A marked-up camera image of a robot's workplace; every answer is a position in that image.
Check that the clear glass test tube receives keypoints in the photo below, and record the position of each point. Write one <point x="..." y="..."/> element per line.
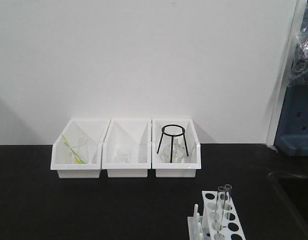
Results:
<point x="228" y="189"/>
<point x="219" y="213"/>

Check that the white test tube rack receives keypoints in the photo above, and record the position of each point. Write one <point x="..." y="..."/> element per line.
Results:
<point x="201" y="227"/>

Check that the blue-grey pegboard drying rack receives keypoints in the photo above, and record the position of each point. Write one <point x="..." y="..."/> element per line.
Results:
<point x="292" y="132"/>

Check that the black metal tripod stand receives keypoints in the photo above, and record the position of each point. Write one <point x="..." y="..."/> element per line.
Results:
<point x="174" y="131"/>

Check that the white right storage bin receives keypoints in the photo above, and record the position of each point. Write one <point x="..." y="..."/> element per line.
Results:
<point x="190" y="164"/>

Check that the white storage bin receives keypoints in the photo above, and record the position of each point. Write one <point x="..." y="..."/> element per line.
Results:
<point x="62" y="161"/>
<point x="190" y="164"/>
<point x="134" y="134"/>

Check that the clear round glass flask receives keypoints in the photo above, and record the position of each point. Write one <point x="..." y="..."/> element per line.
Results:
<point x="173" y="154"/>

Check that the white middle storage bin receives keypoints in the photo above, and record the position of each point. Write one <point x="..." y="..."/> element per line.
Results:
<point x="134" y="134"/>

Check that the clear glass beaker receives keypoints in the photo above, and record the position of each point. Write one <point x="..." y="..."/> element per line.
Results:
<point x="81" y="147"/>

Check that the green plastic spatula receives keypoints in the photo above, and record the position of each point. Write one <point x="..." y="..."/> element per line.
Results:
<point x="77" y="158"/>

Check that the white left storage bin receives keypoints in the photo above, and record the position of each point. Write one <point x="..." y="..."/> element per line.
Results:
<point x="62" y="161"/>

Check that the clear plastic bag of pegs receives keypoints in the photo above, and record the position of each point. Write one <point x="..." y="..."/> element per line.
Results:
<point x="299" y="71"/>

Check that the black lab sink basin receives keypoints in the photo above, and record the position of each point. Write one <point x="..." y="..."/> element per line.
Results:
<point x="292" y="188"/>

